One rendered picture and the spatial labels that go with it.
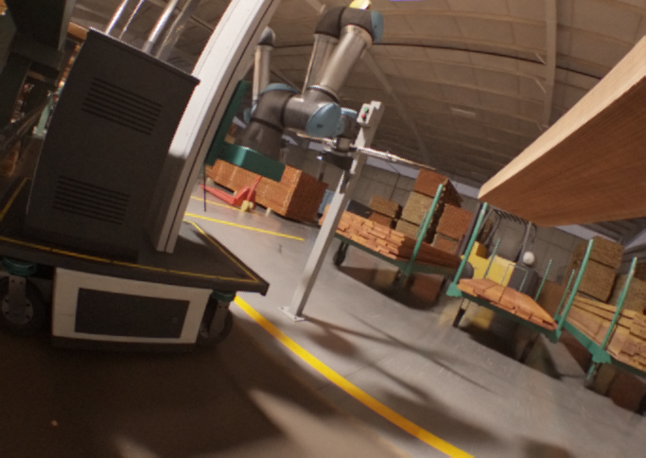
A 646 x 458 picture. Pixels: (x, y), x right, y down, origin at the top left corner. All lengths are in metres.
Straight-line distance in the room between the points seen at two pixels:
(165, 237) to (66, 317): 0.41
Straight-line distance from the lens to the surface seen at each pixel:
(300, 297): 1.77
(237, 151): 0.93
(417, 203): 11.07
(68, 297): 0.87
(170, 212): 1.01
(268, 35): 1.54
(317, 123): 0.88
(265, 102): 0.97
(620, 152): 0.47
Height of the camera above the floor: 0.67
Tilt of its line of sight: 3 degrees down
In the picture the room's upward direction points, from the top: 22 degrees clockwise
